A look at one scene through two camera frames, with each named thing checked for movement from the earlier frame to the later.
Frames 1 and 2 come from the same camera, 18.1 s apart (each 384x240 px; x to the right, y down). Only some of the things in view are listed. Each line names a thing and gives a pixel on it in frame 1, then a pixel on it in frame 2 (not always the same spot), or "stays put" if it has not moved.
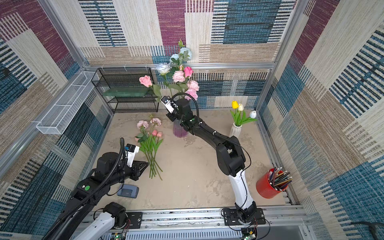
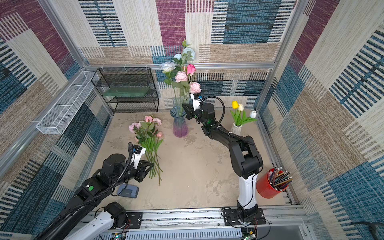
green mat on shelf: [126, 91] stays put
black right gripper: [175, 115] -> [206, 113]
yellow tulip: [234, 104] stays put
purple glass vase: [178, 130] stays put
